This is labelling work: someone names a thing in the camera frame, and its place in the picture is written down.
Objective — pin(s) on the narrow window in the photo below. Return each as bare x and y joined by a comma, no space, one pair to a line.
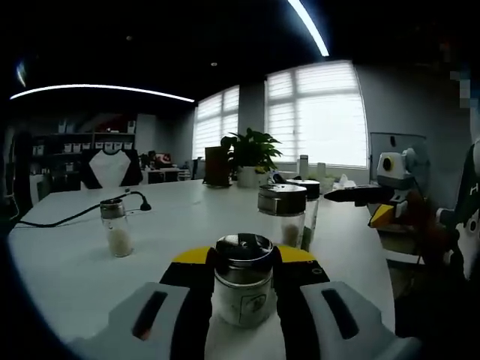
217,123

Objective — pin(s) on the long straight ceiling light strip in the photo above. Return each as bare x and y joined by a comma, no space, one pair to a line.
101,87

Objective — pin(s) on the person's right hand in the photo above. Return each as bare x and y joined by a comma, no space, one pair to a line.
423,221

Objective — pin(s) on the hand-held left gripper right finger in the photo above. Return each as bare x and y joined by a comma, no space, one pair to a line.
296,318

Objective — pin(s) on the tall seasoning bottle pale powder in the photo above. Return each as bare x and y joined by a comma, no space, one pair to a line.
281,202

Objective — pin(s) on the tall seasoning bottle brown granules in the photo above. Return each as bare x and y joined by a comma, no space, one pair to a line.
312,210

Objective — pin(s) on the ceiling light strip near window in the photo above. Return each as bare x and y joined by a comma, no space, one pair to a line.
311,30

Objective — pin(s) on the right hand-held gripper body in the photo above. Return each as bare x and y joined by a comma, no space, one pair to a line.
397,172

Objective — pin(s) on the tall white thermos bottle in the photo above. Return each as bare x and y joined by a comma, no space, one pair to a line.
303,167

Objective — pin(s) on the white cabinet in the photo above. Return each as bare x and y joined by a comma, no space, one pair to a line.
386,142

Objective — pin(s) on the monitor with pink picture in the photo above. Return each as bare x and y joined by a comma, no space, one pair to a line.
164,160

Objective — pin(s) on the green potted plant white pot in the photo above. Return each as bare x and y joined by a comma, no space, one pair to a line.
255,150

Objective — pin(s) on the small seasoning bottle white powder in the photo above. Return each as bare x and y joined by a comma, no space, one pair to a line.
118,240

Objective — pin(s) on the wide window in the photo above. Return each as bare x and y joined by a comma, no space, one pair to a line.
318,120

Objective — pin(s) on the wall shelf with white bins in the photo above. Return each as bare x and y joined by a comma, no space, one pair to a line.
86,144

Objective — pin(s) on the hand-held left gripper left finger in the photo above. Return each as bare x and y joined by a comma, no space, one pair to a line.
191,318

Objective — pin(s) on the small seasoning bottle beige powder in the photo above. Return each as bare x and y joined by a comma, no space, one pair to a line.
243,277

